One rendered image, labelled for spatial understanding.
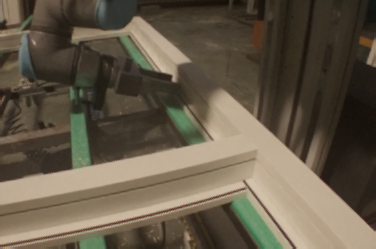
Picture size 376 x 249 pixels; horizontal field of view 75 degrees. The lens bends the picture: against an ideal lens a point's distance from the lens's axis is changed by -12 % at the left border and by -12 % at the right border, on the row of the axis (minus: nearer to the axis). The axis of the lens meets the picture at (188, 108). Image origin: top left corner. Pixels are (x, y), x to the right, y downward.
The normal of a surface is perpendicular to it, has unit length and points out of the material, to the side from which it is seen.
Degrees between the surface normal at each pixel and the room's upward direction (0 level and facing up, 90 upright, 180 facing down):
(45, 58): 76
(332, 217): 0
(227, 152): 0
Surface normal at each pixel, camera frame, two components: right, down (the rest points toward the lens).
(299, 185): 0.00, -0.88
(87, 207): 0.34, 0.45
